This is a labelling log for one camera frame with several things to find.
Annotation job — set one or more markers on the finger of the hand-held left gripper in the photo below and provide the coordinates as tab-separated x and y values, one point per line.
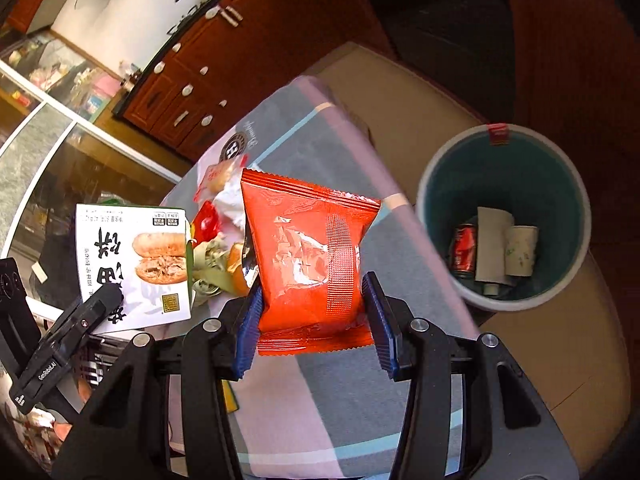
100	305

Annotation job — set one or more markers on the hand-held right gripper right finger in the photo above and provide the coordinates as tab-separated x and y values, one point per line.
380	325

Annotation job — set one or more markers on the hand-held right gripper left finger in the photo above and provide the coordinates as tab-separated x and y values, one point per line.
247	330

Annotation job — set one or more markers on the white sandwich print box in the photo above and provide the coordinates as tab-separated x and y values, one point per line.
115	230

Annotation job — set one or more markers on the pale green corn husk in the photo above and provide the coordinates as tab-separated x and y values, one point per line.
210	260

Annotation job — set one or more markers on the red snack packet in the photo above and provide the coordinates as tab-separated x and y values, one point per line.
310	260

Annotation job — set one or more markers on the red wrapper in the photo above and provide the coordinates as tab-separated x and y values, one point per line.
206	222

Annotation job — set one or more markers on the white round bin teal inside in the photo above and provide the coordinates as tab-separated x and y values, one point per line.
475	180

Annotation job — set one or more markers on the orange foil scrap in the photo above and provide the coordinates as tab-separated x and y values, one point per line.
237	280

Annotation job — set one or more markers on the red soda can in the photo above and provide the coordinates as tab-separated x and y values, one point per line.
462	252

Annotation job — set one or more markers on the white paper sheet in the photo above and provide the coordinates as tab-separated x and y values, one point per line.
490	245

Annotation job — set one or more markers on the white paper cup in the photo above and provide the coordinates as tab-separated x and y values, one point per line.
521	252

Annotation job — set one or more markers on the clear packet with red print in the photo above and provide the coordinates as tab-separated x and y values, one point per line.
222	172

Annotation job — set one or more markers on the sliding glass door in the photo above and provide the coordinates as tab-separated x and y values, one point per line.
50	125

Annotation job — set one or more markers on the pink grey chequered tablecloth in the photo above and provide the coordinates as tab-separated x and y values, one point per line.
325	135

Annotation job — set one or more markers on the red tag on bin rim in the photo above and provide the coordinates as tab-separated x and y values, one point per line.
498	135

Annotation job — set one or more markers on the shelf of assorted goods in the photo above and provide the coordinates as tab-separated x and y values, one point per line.
75	80

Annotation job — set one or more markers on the brown wooden cabinet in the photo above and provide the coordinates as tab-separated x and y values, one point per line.
250	50

